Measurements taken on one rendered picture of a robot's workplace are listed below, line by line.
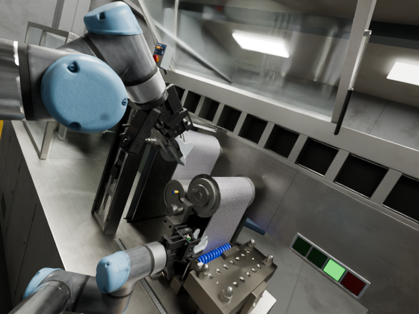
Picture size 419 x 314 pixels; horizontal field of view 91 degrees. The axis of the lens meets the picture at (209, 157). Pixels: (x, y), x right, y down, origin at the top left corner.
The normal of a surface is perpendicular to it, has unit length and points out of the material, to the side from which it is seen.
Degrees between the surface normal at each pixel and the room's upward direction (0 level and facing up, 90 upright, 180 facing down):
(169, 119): 50
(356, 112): 90
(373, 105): 90
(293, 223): 90
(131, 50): 94
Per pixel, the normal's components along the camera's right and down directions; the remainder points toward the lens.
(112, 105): 0.58, 0.42
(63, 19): 0.76, 0.44
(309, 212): -0.62, -0.07
